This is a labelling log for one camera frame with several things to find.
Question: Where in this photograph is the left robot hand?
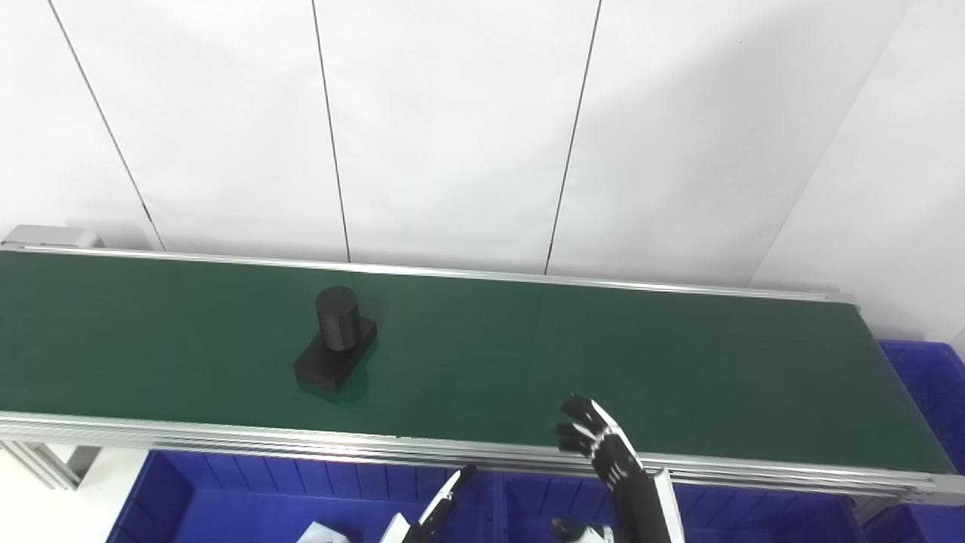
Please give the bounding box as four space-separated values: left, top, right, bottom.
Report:
381 464 477 543

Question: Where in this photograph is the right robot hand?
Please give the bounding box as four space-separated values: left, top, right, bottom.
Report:
550 394 687 543

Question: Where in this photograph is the black cylinder block part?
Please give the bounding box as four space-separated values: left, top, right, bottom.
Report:
293 286 378 394

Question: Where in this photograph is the blue plastic bin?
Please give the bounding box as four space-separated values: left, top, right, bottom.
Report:
494 471 868 543
106 450 502 543
852 339 965 543

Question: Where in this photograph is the green conveyor belt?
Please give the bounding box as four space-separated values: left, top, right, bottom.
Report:
0 245 965 506

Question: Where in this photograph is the grey conveyor motor housing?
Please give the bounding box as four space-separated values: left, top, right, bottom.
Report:
0 225 105 251

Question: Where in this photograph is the aluminium conveyor support frame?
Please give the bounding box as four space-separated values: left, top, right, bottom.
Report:
0 440 103 491

